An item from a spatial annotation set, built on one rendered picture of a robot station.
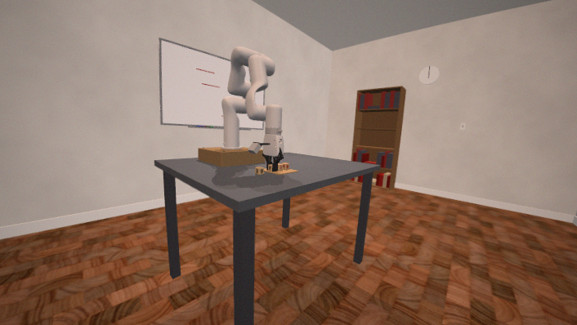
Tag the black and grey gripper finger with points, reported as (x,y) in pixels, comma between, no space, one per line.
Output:
(276,160)
(268,160)

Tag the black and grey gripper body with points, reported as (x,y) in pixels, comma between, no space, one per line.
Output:
(276,142)

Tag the orange flat mat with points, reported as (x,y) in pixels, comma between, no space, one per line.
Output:
(281,172)

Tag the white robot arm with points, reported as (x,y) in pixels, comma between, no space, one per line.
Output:
(259,68)

